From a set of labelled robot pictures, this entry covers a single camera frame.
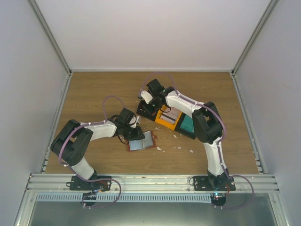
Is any brown leather card holder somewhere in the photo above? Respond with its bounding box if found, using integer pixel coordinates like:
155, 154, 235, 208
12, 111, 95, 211
127, 130, 158, 152

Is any black bin with red cards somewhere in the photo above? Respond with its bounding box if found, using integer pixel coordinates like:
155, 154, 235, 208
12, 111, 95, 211
136, 99, 158, 121

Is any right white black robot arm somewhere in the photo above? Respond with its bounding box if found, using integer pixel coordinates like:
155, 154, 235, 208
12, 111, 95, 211
138, 79, 229, 191

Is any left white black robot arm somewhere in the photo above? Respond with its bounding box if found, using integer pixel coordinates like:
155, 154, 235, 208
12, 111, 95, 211
50, 108, 145, 190

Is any white patterned card stack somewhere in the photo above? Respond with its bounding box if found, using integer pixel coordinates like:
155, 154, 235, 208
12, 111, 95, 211
160, 107, 181, 125

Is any teal card stack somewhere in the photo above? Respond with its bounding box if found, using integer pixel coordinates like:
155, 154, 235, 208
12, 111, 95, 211
180, 115, 194, 134

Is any black bin with teal cards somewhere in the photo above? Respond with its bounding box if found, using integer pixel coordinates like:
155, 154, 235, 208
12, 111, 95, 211
175, 113, 196, 140

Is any yellow plastic bin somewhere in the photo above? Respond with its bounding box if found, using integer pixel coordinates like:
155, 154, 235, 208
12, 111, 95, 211
155, 105, 183, 130

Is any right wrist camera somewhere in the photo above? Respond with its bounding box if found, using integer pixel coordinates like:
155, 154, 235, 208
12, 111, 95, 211
138, 90, 153, 104

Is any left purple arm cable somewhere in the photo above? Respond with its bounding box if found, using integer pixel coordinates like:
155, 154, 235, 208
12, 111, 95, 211
58, 95, 127, 182

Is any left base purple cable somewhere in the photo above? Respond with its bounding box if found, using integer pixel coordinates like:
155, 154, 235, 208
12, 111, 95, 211
81, 178, 122, 210

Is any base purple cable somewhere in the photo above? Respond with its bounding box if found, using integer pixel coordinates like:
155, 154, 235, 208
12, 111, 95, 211
81, 178, 122, 210
211, 175, 256, 210

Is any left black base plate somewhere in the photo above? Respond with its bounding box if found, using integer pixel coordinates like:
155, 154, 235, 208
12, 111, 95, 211
66, 176, 112, 192

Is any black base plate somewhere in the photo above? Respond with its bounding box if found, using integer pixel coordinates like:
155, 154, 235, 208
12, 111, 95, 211
66, 176, 112, 192
191, 176, 236, 192

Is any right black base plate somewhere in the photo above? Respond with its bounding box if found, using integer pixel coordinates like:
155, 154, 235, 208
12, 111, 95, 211
191, 176, 236, 192

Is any grey slotted cable duct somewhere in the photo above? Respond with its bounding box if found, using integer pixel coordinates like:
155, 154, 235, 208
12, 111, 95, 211
36, 193, 211, 203

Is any aluminium front rail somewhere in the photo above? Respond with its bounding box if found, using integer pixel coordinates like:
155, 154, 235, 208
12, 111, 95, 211
25, 174, 279, 194

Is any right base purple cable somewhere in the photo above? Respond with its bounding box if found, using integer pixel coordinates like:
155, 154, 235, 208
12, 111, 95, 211
211, 175, 256, 210

